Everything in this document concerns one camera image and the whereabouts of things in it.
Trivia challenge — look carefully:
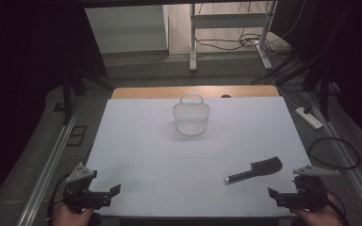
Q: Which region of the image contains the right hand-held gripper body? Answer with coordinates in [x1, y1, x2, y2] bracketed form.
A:
[276, 164, 341, 212]

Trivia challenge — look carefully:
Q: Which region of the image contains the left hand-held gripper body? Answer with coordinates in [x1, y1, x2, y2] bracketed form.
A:
[62, 162, 112, 215]

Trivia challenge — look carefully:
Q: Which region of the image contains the white plastic basket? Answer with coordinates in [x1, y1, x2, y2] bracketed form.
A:
[173, 93, 211, 137]

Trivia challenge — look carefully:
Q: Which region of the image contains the person's left hand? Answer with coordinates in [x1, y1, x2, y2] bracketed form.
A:
[53, 202, 96, 226]

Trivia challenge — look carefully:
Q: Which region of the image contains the person's right hand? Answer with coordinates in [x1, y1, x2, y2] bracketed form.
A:
[290, 193, 344, 226]

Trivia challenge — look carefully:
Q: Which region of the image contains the white table cover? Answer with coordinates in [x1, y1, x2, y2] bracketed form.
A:
[86, 96, 311, 218]

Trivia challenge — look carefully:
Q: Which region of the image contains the white power strip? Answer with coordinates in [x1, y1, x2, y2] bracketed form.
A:
[294, 106, 324, 131]

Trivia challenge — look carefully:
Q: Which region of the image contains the black tripod stand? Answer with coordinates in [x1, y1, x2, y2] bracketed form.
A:
[59, 69, 116, 126]
[276, 59, 340, 122]

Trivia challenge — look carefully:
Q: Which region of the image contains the wooden table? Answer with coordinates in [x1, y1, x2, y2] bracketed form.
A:
[111, 84, 280, 100]

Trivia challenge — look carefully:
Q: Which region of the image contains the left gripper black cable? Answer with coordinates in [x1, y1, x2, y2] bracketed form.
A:
[46, 171, 73, 222]

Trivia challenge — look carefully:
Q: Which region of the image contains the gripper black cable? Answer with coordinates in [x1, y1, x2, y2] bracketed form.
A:
[46, 171, 73, 222]
[307, 183, 349, 222]

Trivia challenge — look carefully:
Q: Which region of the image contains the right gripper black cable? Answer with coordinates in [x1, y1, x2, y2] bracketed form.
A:
[307, 183, 349, 222]

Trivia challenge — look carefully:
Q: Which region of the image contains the metal floor rail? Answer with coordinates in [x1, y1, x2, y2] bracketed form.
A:
[305, 92, 362, 225]
[16, 107, 79, 226]

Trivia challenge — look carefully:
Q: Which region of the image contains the black looped cable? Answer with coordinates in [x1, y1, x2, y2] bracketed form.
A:
[306, 137, 362, 170]

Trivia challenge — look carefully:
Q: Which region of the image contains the tangle of black cables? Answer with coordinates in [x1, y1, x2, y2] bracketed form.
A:
[195, 29, 291, 57]

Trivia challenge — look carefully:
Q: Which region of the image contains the white desk frame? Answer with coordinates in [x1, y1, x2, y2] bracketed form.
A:
[189, 0, 278, 73]

